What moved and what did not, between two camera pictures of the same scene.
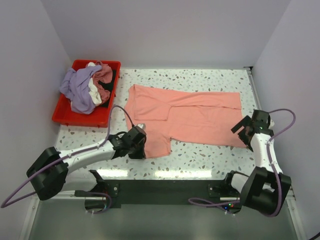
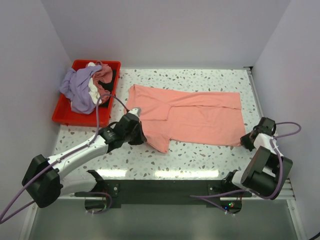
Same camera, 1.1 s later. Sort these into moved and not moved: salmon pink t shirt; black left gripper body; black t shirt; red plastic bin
Moved: black left gripper body
Not moved: black t shirt; salmon pink t shirt; red plastic bin
